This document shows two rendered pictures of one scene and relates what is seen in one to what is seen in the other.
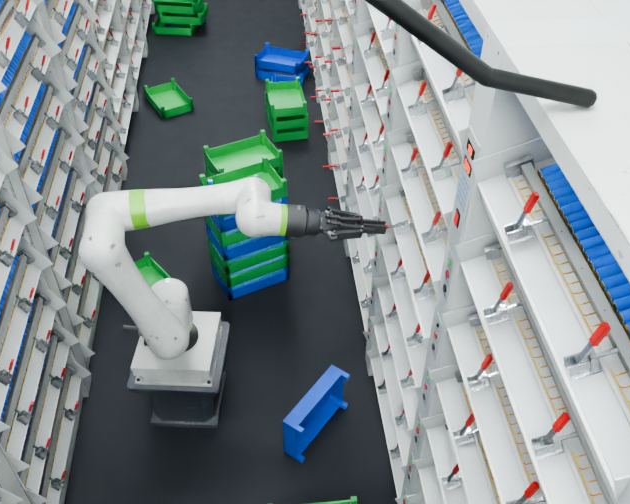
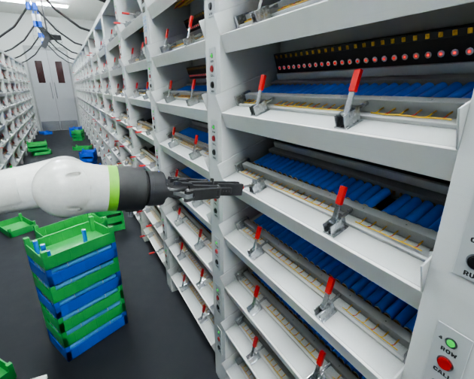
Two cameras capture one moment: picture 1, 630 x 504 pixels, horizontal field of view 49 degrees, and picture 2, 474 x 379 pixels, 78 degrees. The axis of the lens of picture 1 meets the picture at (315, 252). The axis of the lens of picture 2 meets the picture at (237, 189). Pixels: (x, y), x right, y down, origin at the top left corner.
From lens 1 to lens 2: 1.39 m
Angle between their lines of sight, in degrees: 31
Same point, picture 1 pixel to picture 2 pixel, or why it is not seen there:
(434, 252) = (370, 127)
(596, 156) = not seen: outside the picture
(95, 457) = not seen: outside the picture
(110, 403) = not seen: outside the picture
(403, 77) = (226, 25)
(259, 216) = (71, 174)
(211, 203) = not seen: outside the picture
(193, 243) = (30, 319)
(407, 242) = (270, 195)
